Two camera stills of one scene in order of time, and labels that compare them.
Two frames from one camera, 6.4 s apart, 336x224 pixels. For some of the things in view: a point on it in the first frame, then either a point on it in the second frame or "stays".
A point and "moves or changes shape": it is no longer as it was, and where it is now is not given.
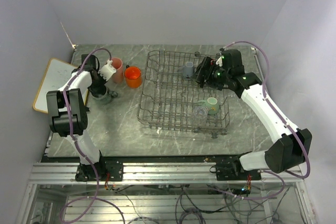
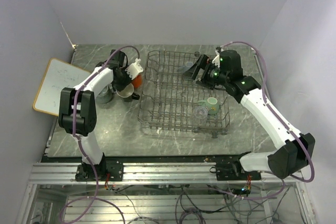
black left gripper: (94, 89) -> (120, 87)
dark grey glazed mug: (101, 95) stays
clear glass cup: (199, 116) stays
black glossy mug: (206, 65) moves or changes shape
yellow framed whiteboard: (56, 75) stays
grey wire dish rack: (172, 99) stays
